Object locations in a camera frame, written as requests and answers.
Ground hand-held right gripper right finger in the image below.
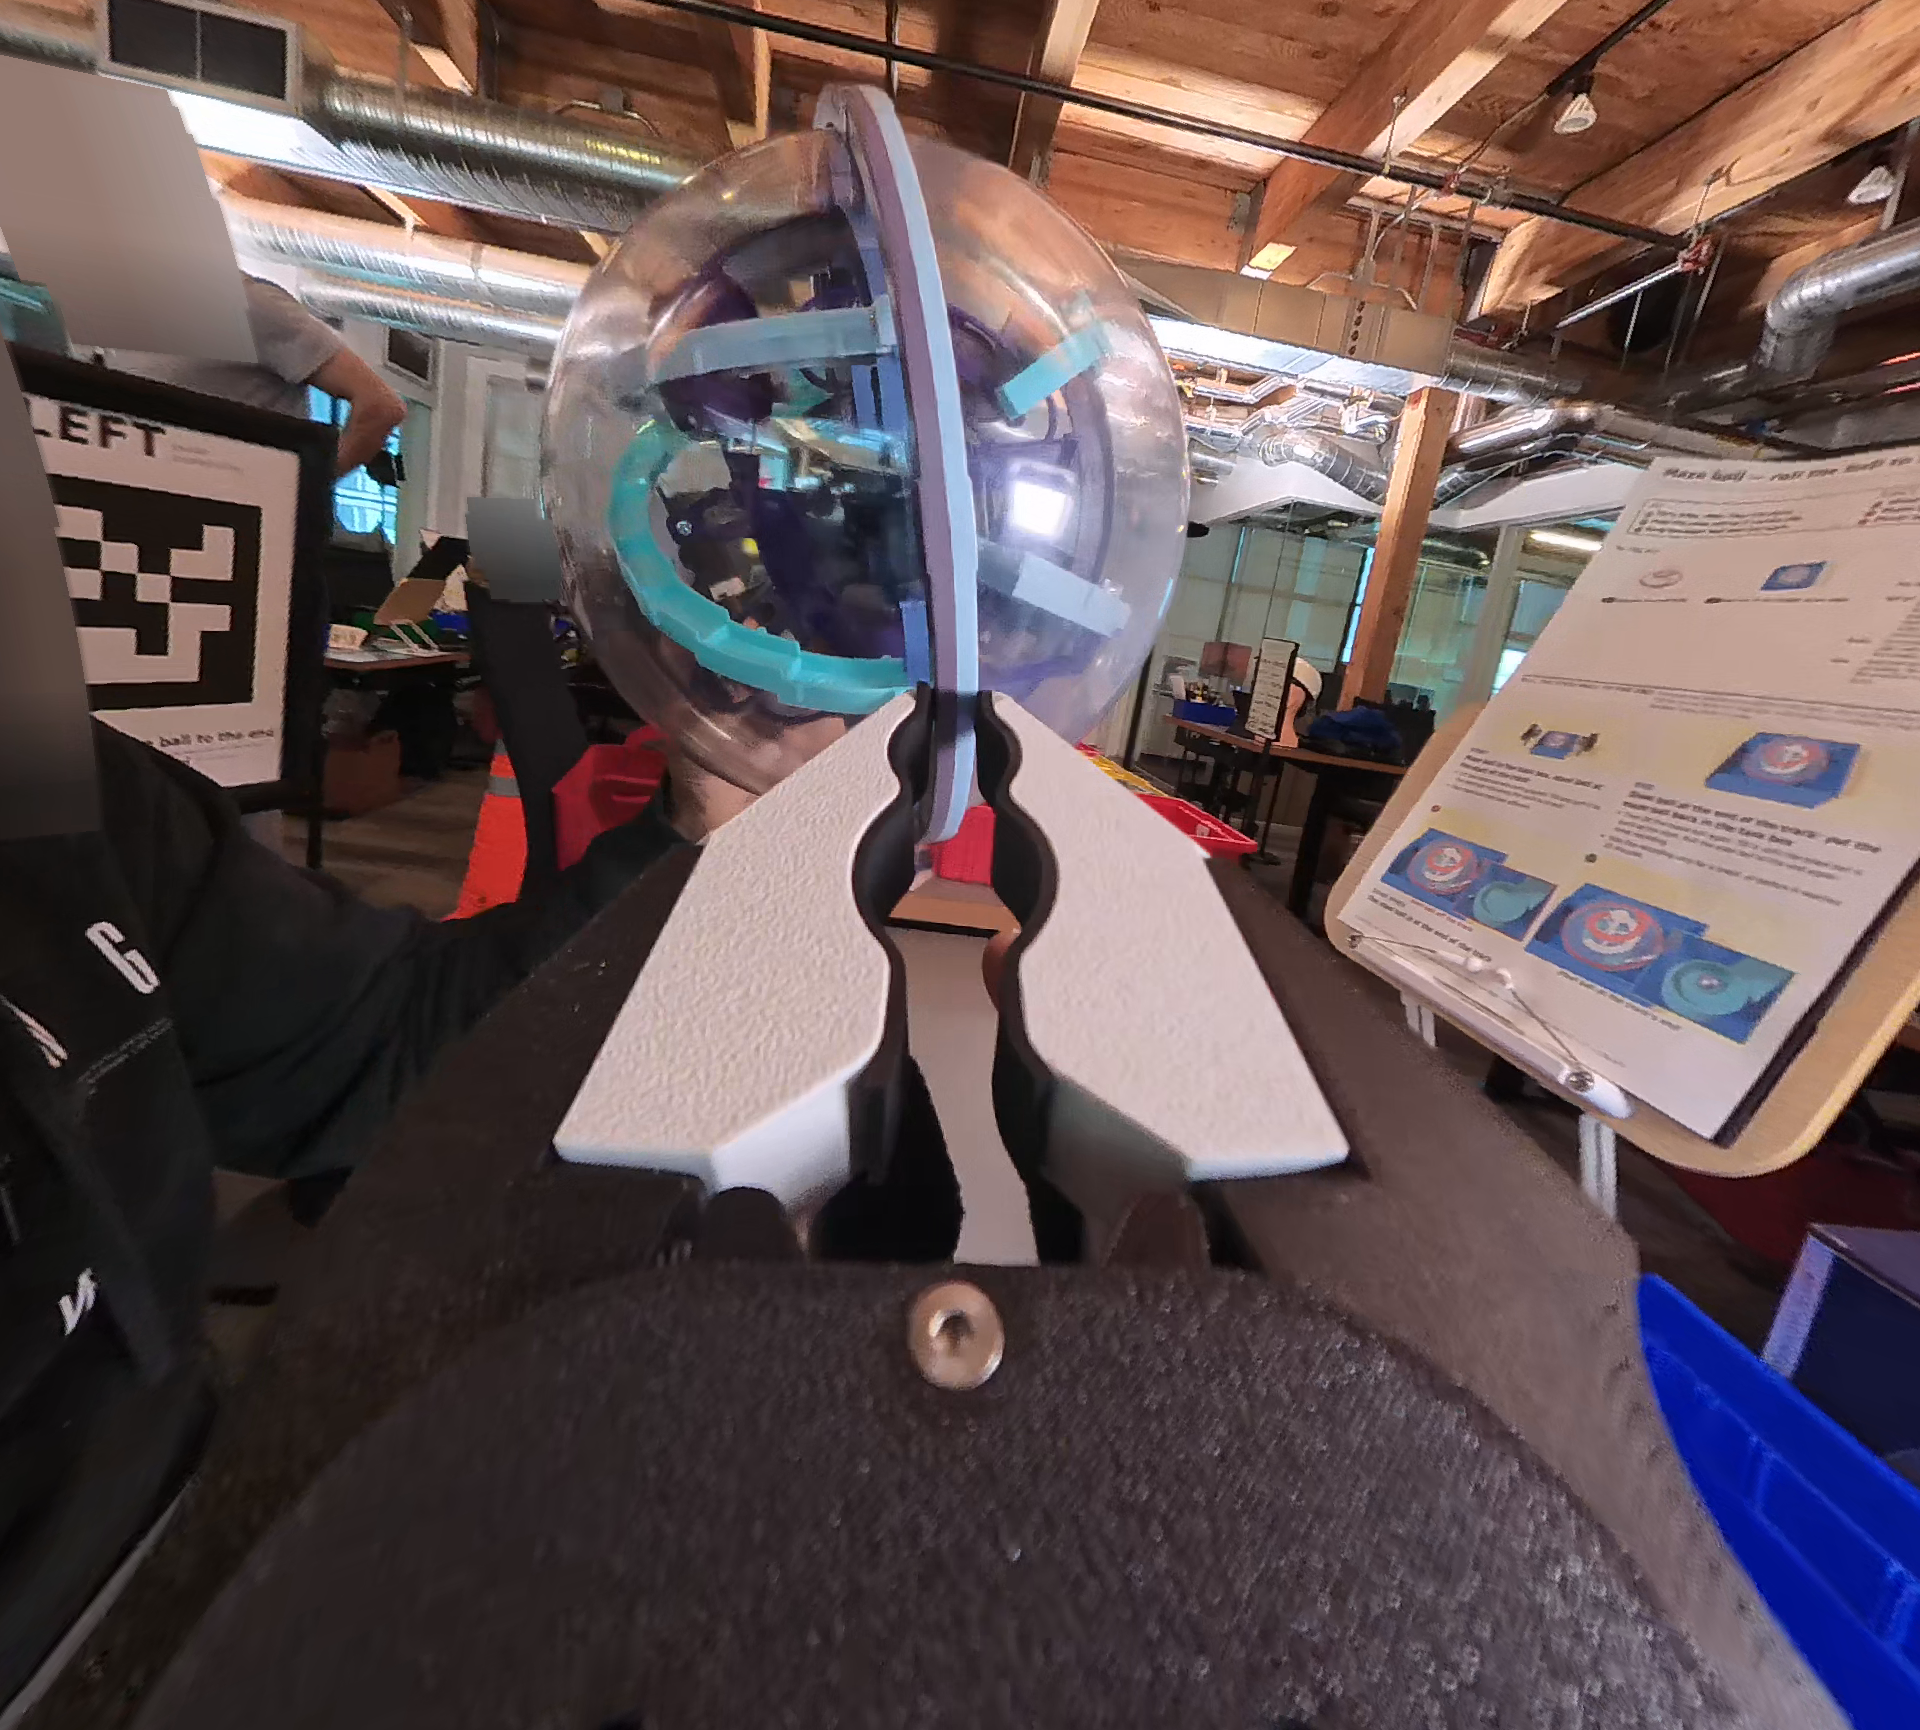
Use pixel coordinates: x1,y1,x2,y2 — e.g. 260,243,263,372
985,690,1356,1257

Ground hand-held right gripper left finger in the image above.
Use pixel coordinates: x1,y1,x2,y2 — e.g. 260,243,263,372
552,690,932,1257

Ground clear maze ball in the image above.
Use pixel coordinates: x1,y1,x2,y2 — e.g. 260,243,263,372
541,84,1197,802

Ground person's left forearm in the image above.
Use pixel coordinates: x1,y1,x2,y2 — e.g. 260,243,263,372
91,709,699,1198

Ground red plastic bin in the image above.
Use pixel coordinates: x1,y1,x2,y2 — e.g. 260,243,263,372
917,739,1266,895

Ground red bag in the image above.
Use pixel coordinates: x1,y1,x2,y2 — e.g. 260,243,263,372
444,721,675,926

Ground person's black printed jacket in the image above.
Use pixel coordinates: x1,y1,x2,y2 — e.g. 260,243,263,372
0,800,230,1627

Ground black white marker board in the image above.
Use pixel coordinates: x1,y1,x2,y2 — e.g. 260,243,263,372
0,344,342,819

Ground dark blue printed box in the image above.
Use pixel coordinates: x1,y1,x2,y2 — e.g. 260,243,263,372
1759,1219,1920,1467

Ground blue plastic bin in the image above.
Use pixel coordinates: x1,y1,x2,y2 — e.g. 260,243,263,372
1632,1268,1920,1730

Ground wooden post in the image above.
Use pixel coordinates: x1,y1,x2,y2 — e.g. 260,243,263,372
1337,379,1466,715

